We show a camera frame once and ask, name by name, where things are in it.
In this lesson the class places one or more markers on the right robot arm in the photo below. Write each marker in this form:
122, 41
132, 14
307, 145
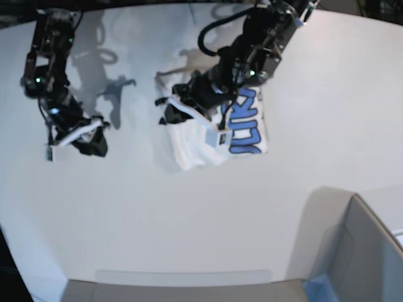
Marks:
45, 80

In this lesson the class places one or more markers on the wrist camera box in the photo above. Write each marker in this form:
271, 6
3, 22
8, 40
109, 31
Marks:
55, 153
218, 138

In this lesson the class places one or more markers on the white printed t-shirt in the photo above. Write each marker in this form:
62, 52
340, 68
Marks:
245, 118

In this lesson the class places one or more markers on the grey cardboard box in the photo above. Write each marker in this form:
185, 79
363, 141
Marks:
359, 260

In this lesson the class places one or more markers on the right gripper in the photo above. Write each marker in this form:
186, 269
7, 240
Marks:
67, 125

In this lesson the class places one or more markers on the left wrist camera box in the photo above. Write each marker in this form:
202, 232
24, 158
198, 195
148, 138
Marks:
218, 138

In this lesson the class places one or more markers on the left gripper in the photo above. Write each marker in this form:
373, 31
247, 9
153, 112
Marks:
201, 100

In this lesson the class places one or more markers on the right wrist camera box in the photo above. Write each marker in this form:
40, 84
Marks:
55, 153

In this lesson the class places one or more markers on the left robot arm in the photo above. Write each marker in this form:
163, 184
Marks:
248, 62

